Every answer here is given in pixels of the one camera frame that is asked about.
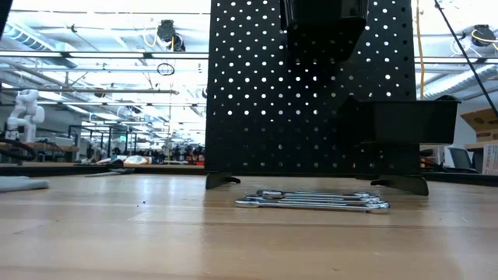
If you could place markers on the silver combination wrench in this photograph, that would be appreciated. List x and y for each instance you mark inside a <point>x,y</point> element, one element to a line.
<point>292,206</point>
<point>311,193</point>
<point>350,199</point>

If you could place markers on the black metal pegboard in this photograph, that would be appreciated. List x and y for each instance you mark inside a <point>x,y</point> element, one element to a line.
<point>253,128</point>

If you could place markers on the cardboard box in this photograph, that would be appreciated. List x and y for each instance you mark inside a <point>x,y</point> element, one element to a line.
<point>484,122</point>

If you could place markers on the deep black pegboard bin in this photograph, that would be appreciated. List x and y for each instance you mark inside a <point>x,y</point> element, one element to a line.
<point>323,35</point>

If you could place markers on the white paper sign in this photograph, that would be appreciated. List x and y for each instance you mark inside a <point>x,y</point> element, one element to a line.
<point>491,159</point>

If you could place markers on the striped grey blue work glove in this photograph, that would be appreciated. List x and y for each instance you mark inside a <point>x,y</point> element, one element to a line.
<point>23,183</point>

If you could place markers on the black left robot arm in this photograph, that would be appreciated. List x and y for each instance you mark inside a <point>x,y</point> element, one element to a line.
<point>3,11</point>

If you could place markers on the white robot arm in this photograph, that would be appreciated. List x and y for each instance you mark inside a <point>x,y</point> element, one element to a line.
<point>27,109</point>

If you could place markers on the wooden bench under white robot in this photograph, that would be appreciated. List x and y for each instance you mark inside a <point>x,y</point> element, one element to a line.
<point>58,148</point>

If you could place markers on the wide shallow black bin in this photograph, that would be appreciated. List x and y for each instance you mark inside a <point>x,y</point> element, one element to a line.
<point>400,124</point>

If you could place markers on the black aluminium table frame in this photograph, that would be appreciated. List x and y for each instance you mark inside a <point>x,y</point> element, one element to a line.
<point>155,170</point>

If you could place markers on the dark office chair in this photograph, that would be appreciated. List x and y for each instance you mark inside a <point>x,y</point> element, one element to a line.
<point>463,159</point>

